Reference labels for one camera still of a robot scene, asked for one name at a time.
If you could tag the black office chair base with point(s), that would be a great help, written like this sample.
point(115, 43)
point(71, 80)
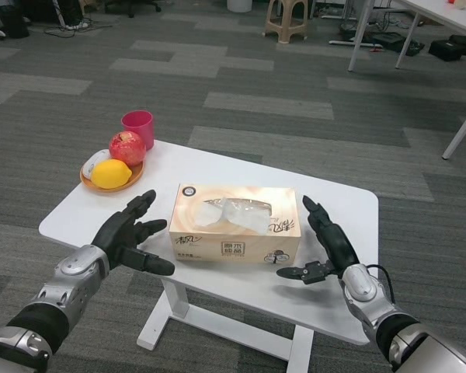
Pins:
point(131, 8)

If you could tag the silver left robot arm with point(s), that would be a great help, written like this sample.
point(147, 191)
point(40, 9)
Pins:
point(70, 287)

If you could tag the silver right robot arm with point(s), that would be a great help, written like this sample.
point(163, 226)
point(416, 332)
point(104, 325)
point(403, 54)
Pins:
point(361, 287)

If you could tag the beige plastic stool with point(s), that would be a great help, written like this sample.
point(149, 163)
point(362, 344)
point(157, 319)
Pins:
point(286, 29)

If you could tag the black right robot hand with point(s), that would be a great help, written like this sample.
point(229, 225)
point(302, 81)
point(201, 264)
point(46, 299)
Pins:
point(336, 245)

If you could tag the cream round object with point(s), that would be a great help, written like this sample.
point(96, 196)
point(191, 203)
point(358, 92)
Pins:
point(460, 3)

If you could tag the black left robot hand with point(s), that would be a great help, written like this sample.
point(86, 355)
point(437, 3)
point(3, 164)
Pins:
point(116, 237)

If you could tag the white computer mouse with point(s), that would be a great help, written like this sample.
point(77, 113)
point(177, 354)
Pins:
point(93, 163)

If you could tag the white power strip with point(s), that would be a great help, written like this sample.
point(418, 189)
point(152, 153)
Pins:
point(77, 25)

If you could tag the red apple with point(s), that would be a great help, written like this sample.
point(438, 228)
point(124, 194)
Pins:
point(127, 149)

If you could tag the dark flat case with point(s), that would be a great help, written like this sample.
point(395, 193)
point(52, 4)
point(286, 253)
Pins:
point(388, 40)

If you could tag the yellow lemon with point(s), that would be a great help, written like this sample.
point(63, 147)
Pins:
point(110, 175)

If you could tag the white table leg frame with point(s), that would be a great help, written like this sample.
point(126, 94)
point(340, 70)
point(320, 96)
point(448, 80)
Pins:
point(172, 303)

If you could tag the white cylindrical bin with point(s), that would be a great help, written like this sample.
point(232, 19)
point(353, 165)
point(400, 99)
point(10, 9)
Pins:
point(239, 5)

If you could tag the orange plate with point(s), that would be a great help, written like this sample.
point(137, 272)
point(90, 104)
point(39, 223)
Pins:
point(136, 173)

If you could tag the pink plastic cup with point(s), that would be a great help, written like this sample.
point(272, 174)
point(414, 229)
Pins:
point(140, 128)

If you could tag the beige cardboard tissue box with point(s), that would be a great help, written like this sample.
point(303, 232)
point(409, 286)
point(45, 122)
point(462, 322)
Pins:
point(233, 248)

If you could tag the black waste bin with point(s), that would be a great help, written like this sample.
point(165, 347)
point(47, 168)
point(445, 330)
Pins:
point(11, 22)

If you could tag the white office desk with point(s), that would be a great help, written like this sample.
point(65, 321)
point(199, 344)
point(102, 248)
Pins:
point(435, 15)

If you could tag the black square bag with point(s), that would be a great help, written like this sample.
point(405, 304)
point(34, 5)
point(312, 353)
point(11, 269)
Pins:
point(444, 50)

